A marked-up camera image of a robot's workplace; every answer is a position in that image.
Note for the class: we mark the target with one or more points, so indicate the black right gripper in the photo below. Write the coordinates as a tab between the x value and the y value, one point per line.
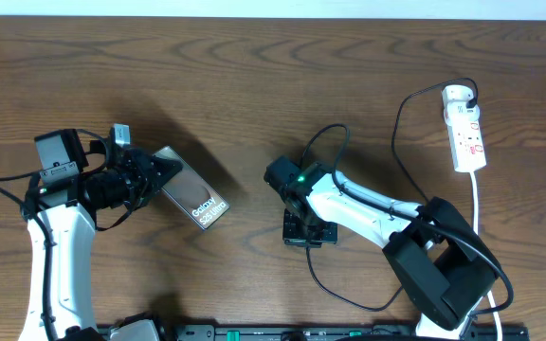
292	238

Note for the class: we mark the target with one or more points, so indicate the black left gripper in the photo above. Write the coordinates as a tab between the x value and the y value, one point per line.
141	170

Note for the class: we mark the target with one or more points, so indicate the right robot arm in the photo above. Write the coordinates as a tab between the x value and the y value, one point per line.
440	261

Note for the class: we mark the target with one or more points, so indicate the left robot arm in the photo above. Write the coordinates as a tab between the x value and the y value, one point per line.
60	208

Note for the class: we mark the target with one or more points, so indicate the white USB charger plug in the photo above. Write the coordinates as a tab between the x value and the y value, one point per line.
456	93

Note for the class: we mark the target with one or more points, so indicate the white power strip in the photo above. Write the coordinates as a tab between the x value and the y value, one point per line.
465	136

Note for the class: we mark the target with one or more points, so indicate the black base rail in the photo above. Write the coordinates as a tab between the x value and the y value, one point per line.
147	330

